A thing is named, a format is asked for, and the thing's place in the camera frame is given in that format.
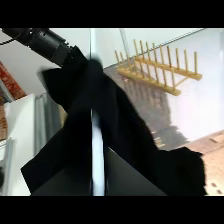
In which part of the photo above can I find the wooden peg rack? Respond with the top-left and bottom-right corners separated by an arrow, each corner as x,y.
114,39 -> 204,97

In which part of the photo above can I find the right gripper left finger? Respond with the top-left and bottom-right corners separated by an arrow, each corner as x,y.
31,156 -> 93,197

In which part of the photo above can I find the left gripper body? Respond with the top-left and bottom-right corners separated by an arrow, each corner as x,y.
49,44 -> 89,68

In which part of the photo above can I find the black garment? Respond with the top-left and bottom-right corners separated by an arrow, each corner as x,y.
20,58 -> 208,197

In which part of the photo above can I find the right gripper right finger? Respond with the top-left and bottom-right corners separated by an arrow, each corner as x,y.
105,147 -> 168,197

